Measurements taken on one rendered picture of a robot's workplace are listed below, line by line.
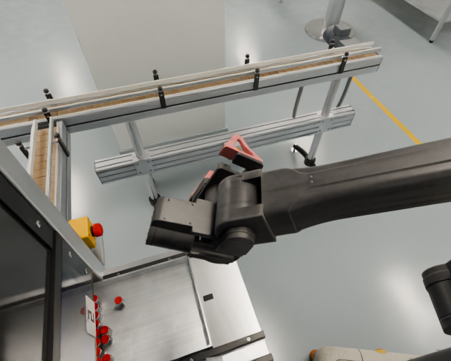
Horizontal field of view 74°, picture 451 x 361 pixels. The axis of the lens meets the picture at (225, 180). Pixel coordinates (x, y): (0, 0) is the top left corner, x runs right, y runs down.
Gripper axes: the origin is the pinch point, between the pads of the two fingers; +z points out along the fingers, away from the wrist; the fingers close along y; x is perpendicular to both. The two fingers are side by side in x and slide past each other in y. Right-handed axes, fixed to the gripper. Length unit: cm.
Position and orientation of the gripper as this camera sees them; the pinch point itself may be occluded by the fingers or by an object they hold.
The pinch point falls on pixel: (224, 157)
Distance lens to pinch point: 54.1
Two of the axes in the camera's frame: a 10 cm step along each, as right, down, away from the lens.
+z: 0.3, -7.0, 7.1
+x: 8.8, 3.5, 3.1
